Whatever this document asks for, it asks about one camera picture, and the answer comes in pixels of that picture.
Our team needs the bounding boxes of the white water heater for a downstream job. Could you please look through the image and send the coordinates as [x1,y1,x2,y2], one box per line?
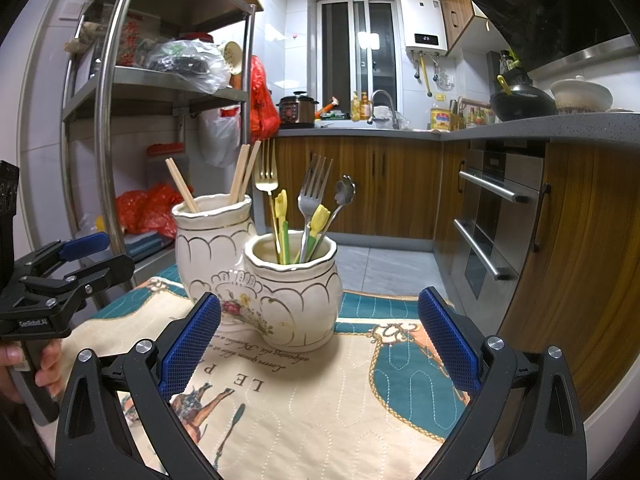
[400,0,449,56]

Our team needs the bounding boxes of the gold fork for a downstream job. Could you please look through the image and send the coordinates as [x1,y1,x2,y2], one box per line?
[254,138,283,265]

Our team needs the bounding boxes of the white ceramic casserole pot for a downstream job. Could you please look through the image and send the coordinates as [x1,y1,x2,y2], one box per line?
[550,76,613,115]

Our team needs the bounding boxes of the grey blue board stack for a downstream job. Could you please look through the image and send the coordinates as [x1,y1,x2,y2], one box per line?
[124,231,177,262]

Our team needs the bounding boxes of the steel fork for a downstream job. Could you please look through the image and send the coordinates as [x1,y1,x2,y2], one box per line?
[297,154,333,263]

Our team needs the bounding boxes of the wooden base cabinets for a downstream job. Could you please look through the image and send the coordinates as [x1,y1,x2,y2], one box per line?
[272,135,640,421]

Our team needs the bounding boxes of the black range hood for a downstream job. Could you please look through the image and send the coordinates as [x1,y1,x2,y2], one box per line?
[467,0,640,78]

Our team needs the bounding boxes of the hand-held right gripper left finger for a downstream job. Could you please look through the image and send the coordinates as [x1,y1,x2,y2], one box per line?
[54,291,223,480]

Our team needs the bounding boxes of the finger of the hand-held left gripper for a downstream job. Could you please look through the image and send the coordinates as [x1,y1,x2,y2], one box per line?
[12,232,111,281]
[19,254,136,312]

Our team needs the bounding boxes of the printed quilted table cloth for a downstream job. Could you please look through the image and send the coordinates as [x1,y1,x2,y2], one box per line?
[62,262,501,480]

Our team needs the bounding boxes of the spice shelf with bottles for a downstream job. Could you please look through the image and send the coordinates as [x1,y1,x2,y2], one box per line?
[499,49,531,83]

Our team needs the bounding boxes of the steel faucet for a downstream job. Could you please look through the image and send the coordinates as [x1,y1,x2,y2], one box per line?
[367,90,401,131]

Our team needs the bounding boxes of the black wok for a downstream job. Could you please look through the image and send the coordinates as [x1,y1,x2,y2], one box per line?
[457,85,557,122]

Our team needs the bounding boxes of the orange-red printed plastic bag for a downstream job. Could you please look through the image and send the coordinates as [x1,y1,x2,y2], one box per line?
[248,55,282,143]

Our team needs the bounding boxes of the green plastic utensil yellow head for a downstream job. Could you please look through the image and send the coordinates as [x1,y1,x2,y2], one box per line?
[274,189,292,266]

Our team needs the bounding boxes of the dark red pressure cooker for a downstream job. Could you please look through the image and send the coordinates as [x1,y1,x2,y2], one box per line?
[277,91,320,128]

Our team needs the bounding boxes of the built-in steel oven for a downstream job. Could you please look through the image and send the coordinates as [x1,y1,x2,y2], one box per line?
[452,140,546,301]

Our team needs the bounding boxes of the clear plastic bag dark contents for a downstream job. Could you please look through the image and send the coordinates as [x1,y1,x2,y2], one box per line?
[145,39,232,95]

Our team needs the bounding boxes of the wooden wall cabinets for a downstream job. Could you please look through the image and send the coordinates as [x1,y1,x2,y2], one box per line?
[436,0,488,56]

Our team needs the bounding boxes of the grey kitchen countertop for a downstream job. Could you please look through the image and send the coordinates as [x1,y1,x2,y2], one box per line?
[276,111,640,148]

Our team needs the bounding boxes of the wooden chopstick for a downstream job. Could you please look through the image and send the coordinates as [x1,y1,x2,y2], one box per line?
[171,157,200,212]
[239,140,262,203]
[165,159,195,213]
[230,144,251,206]

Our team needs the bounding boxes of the row of seasoning bottles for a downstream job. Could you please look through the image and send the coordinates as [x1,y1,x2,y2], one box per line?
[465,106,496,127]

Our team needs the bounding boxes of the white plastic bag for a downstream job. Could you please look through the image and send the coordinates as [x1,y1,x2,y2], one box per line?
[200,105,242,168]

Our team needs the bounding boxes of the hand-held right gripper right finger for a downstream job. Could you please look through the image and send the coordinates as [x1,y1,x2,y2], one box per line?
[417,286,588,480]

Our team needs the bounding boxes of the steel spoon flower-shaped bowl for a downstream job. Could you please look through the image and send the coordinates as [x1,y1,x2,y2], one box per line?
[315,175,357,256]

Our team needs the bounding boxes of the person's left hand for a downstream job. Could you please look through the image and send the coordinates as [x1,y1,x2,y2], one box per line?
[0,337,65,406]

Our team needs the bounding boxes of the cream perforated ladle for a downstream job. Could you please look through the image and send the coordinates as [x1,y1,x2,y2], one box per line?
[220,40,246,76]

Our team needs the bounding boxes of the cardboard box red print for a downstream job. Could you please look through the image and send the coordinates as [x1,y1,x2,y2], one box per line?
[117,12,163,67]

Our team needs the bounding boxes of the metal shelf rack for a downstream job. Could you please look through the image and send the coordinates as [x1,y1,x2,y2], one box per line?
[60,0,265,281]

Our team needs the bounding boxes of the cream floral ceramic utensil holder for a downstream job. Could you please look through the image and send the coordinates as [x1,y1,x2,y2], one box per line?
[171,195,342,353]

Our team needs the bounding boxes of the crumpled red plastic bag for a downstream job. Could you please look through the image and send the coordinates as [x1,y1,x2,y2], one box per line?
[116,183,178,238]

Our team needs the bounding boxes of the kitchen window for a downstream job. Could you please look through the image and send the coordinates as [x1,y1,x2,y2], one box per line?
[314,0,401,111]

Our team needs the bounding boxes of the brown dried goods bundle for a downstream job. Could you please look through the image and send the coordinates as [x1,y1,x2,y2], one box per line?
[65,22,103,56]

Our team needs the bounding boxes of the amber liquid bottles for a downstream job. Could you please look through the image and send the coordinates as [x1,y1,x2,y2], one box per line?
[351,91,373,122]

